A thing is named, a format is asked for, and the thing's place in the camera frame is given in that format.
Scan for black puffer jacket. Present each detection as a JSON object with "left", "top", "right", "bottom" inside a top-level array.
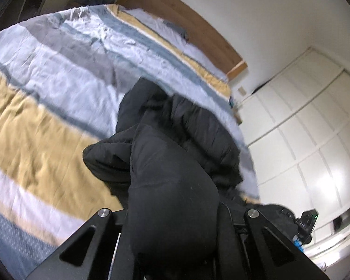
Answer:
[{"left": 83, "top": 78, "right": 248, "bottom": 279}]

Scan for white wardrobe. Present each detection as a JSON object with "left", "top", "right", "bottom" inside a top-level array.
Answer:
[{"left": 238, "top": 49, "right": 350, "bottom": 268}]

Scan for striped duvet cover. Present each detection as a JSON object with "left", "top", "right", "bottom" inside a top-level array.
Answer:
[{"left": 0, "top": 4, "right": 259, "bottom": 279}]

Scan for light grey pillow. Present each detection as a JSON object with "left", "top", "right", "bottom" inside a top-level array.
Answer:
[{"left": 120, "top": 8, "right": 228, "bottom": 83}]

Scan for white open shelf unit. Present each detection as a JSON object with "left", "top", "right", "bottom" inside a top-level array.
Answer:
[{"left": 0, "top": 0, "right": 81, "bottom": 31}]

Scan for wooden headboard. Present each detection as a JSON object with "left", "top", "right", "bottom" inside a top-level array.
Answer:
[{"left": 117, "top": 0, "right": 248, "bottom": 81}]

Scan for wall socket beside headboard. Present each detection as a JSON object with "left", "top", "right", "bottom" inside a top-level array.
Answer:
[{"left": 238, "top": 87, "right": 246, "bottom": 97}]

